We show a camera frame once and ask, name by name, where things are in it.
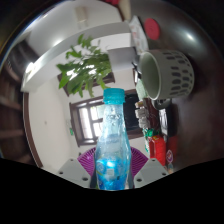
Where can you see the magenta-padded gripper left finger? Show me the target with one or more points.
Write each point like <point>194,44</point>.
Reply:
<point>73,171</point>

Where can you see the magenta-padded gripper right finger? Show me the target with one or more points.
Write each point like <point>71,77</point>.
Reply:
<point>151,171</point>

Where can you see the clear blue water bottle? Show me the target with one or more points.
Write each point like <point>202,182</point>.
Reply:
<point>112,156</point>

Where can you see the red plastic box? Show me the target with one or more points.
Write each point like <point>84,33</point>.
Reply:
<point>158,150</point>

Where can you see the brown glazed double door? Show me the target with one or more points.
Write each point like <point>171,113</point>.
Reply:
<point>86,123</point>

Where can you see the flat black device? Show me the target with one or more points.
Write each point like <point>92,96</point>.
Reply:
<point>165,121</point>

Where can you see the brown box with white items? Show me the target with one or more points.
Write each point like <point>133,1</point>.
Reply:
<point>142,115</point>

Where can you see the white mug with grey pattern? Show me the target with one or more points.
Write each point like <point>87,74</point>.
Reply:
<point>176,73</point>

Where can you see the slender-leaf plant in white pot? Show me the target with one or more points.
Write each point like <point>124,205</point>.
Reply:
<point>83,70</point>

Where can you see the flat round red coaster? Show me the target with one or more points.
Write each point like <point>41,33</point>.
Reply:
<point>152,28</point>

